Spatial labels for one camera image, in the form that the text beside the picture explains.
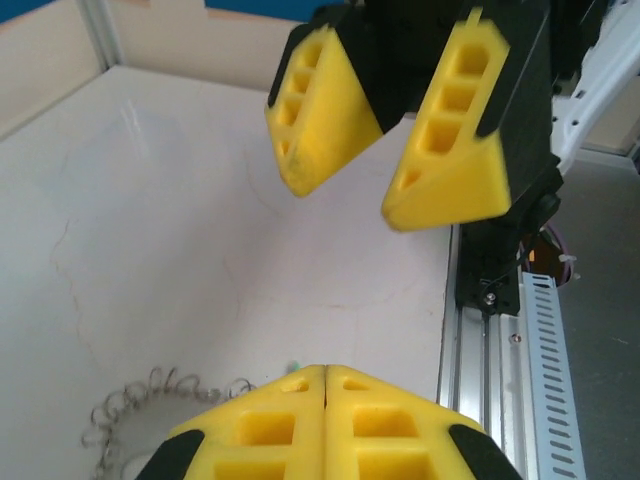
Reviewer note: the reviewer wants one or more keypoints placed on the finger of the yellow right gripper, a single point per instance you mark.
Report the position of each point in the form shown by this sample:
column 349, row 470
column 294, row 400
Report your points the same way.
column 330, row 125
column 465, row 165

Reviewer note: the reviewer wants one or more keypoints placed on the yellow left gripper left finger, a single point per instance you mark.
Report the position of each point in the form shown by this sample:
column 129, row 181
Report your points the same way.
column 260, row 435

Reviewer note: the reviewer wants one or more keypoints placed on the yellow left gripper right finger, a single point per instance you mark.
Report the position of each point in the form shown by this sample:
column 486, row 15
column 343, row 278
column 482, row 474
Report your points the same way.
column 390, row 435

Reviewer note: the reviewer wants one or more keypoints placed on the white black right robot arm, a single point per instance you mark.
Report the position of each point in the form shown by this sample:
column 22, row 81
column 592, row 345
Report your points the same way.
column 600, row 85

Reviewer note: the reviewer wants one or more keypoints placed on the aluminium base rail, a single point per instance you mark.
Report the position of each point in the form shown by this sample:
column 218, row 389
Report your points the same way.
column 480, row 400

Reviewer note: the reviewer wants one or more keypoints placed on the aluminium frame post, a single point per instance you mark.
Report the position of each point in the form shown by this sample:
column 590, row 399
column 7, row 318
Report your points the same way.
column 100, row 30

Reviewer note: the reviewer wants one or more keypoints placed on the blue floral wall panel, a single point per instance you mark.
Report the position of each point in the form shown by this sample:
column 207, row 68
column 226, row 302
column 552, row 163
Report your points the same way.
column 30, row 7

